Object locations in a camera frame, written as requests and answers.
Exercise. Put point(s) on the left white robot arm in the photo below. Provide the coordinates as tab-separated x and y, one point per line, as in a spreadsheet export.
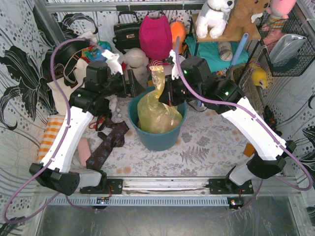
84	104

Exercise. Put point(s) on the cream canvas tote bag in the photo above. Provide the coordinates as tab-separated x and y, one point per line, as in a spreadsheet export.
80	74

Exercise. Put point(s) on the white plush dog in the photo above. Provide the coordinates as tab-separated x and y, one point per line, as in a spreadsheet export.
212	18

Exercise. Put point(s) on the brown teddy bear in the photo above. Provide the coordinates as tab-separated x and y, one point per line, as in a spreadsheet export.
244	15

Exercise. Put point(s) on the yellow plush duck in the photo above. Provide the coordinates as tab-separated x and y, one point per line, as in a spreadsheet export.
258	74

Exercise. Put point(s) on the pink cloth roll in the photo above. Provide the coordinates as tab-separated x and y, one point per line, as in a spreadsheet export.
84	151

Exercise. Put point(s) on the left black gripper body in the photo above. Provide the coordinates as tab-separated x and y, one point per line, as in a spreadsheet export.
131	83

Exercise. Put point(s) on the orange checkered cloth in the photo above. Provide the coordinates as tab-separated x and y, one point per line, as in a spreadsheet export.
53	126

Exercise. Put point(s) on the black wire basket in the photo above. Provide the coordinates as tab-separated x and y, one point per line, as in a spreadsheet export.
271	33

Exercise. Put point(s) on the pink white plush doll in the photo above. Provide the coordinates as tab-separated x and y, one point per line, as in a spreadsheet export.
158	65

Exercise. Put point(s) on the magenta felt bag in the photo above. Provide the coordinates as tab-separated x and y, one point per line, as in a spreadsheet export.
155	37

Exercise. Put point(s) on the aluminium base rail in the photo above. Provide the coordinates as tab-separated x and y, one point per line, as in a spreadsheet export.
195	186

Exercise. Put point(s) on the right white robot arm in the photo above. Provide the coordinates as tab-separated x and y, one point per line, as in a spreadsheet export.
191	79

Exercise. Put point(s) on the dark patterned necktie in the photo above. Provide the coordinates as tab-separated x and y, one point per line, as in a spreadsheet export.
112	135

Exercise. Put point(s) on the orange plush toy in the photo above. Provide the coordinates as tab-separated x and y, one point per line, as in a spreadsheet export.
178	30

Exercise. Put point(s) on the yellow plastic trash bag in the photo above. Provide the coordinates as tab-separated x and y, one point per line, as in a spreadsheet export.
154	116

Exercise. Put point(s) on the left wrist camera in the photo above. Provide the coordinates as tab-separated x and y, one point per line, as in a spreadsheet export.
113	62

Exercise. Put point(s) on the colourful striped cloth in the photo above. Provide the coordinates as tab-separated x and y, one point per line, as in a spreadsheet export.
93	53

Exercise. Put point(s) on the teal plastic trash bin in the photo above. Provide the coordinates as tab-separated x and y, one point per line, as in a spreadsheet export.
154	142

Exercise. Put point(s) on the teal cloth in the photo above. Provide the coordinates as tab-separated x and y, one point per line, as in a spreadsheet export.
209	51

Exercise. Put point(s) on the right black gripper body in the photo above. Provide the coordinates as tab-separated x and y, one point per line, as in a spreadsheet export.
166	94

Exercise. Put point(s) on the grey foil pouch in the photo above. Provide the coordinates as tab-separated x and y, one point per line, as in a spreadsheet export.
286	47

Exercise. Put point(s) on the black hat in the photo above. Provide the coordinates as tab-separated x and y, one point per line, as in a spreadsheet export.
72	49

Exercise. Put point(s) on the black leather handbag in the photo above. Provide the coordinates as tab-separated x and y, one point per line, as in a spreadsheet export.
126	35

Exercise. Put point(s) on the white fluffy plush lamb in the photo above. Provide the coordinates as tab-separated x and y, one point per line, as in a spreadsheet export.
136	60

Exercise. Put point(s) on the light blue squeegee tool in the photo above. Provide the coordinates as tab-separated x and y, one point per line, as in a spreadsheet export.
237	54

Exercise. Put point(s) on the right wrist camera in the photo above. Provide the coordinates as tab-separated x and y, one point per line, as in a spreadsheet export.
175	72

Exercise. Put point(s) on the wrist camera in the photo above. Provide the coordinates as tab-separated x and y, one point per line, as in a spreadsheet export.
113	62
175	72

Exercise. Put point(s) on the pink plush toy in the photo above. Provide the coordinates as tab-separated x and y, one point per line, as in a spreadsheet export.
279	10

